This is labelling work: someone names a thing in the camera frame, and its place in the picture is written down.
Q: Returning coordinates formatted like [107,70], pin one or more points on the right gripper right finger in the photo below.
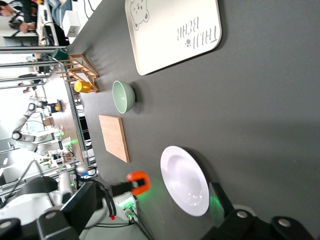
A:
[226,212]

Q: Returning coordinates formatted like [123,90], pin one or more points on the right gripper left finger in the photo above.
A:
[75,210]

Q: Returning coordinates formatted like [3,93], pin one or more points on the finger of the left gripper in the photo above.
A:
[121,188]

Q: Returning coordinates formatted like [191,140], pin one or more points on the orange fruit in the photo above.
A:
[146,180]

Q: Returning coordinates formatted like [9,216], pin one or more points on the white round plate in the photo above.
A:
[185,180]

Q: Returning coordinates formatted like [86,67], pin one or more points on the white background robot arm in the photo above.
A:
[21,130]

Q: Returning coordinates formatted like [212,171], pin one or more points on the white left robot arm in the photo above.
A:
[125,203]

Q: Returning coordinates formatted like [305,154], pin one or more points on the grey metal knob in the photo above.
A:
[81,169]

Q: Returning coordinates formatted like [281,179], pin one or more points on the wooden cutting board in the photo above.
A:
[115,137]

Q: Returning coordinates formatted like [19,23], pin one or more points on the pale green bowl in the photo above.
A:
[122,97]

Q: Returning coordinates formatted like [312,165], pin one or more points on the yellow cup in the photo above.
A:
[82,87]

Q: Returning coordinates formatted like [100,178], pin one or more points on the wooden peg dish rack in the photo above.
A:
[82,67]

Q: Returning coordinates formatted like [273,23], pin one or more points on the green box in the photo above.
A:
[60,54]

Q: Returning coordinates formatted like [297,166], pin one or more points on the cream bear print tray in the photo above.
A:
[162,42]

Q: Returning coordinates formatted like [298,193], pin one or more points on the white cardboard box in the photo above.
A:
[72,23]

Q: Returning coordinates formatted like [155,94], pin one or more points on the person in striped shirt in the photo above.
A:
[15,15]

